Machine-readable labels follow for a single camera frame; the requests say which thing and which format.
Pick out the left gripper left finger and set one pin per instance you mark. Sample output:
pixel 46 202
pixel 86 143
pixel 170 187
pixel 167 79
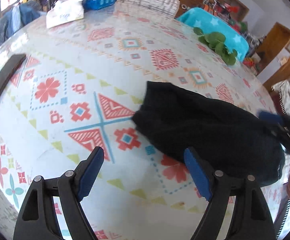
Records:
pixel 37 217

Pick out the black pants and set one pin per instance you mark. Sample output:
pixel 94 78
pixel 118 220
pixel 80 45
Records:
pixel 229 138

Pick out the green leafy vegetable bunch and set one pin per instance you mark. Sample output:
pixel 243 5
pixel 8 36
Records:
pixel 216 42

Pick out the black phone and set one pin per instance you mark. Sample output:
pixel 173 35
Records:
pixel 9 69

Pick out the turquoise star towel chair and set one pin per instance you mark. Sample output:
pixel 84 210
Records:
pixel 208 23

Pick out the white grey patterned chair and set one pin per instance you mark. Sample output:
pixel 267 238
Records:
pixel 149 1

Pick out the white tissue box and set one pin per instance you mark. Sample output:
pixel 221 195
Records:
pixel 64 11

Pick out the blue tissue pack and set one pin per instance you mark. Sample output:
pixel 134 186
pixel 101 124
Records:
pixel 97 4

